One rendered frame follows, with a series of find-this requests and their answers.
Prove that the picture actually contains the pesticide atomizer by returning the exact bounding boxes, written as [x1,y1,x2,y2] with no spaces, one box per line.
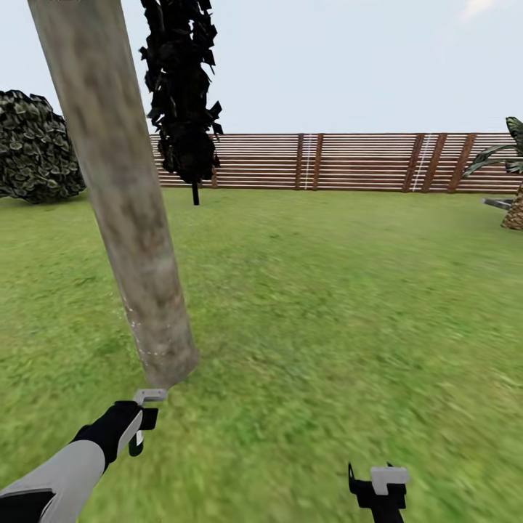
[128,431,143,457]

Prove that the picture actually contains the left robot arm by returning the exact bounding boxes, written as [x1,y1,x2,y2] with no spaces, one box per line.
[0,389,168,523]

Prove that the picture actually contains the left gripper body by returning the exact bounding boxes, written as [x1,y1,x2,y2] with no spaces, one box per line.
[137,407,158,431]

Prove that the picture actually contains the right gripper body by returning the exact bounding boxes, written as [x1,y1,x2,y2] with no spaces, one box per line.
[354,480,406,523]

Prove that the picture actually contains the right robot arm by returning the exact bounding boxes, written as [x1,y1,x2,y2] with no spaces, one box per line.
[347,463,410,523]

